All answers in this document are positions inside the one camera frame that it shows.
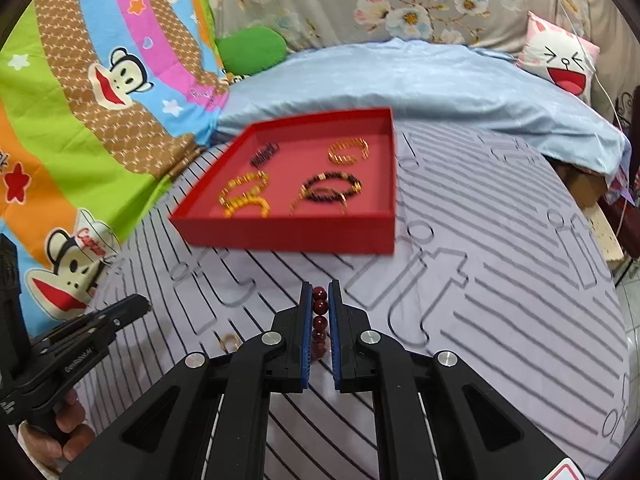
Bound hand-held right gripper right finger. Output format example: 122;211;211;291
327;280;571;480

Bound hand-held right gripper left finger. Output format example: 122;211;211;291
60;282;313;480

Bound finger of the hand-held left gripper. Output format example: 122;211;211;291
85;294;153;334

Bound dark red bead bracelet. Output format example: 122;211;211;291
310;285;331;363

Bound red shallow box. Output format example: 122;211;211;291
169;107;397;256

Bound thin gold bangles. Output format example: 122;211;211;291
289;184;352;215

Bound orange-yellow bead bracelet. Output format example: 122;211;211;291
222;189;274;221

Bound dark brown bead bracelet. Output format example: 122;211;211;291
301;170;363;207

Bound yellow stone bracelet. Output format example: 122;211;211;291
217;170;271;202

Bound gold woven bangle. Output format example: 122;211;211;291
327;137;370;166

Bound purple garnet bead bracelet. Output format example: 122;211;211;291
249;142;281;168

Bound person's left hand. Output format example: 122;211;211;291
19;389;97;472

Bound cartoon monkey blanket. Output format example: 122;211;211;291
0;0;236;321

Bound light blue quilt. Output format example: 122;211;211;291
212;37;632;177

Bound brown cardboard box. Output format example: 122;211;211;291
556;162;608;211

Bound beige perforated board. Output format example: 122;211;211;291
584;204;627;262

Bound green pillow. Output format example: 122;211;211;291
219;26;289;74

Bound white cat face pillow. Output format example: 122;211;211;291
516;11;601;99

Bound dark metal rack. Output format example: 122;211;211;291
612;84;640;128

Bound white cable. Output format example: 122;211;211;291
542;0;632;241

